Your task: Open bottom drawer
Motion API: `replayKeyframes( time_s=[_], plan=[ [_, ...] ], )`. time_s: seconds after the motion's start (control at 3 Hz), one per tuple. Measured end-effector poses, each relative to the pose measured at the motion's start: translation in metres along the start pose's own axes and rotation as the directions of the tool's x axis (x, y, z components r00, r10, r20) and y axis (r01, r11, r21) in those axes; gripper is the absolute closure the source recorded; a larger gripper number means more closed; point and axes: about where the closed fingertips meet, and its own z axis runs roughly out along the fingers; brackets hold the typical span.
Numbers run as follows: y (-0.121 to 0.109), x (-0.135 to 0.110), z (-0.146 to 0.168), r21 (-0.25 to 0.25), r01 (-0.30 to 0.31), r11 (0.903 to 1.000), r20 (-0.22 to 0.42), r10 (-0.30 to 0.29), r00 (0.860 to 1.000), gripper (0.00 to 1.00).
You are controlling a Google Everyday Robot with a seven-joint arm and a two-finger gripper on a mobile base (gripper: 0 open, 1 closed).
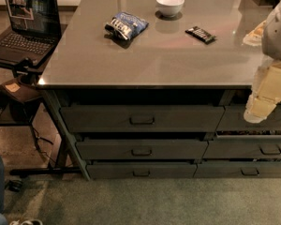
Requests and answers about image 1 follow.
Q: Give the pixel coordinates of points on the black open laptop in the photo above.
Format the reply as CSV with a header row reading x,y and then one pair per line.
x,y
35,32

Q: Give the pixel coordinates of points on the black candy bar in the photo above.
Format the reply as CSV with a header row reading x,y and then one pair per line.
x,y
201,34

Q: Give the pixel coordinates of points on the black laptop stand cart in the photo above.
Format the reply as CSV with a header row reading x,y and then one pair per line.
x,y
60,152

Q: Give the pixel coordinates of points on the grey drawer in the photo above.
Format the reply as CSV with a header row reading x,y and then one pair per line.
x,y
233,120
146,118
141,149
250,146
238,170
151,169

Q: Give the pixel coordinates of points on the grey cabinet frame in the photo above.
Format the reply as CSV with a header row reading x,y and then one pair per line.
x,y
56,99

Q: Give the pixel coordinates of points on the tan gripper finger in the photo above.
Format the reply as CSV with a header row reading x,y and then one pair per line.
x,y
257,110
254,37

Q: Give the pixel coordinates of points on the blue chip bag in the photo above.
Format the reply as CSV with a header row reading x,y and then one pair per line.
x,y
126,26

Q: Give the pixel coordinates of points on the white ceramic bowl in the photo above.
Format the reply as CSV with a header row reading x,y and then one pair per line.
x,y
170,8

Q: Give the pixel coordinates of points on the white shoe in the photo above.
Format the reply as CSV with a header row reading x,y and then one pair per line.
x,y
27,222

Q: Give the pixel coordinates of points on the black bag with note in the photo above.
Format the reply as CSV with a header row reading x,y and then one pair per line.
x,y
24,99

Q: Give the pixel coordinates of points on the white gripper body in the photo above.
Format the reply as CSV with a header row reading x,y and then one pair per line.
x,y
277,33

